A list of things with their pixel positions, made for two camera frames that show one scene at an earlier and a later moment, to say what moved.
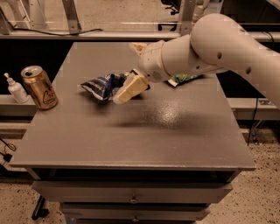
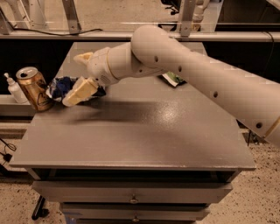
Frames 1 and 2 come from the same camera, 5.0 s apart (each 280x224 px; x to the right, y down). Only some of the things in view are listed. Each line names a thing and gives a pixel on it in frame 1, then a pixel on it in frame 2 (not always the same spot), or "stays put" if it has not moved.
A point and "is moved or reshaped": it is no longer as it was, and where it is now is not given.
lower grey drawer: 135,212 stays put
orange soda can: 40,87 is moved or reshaped
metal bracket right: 186,9 stays put
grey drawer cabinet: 162,156 stays put
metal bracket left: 74,25 stays put
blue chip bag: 104,87 -> 59,87
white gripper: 151,62 -> 98,66
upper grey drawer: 129,192 stays put
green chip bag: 182,78 stays put
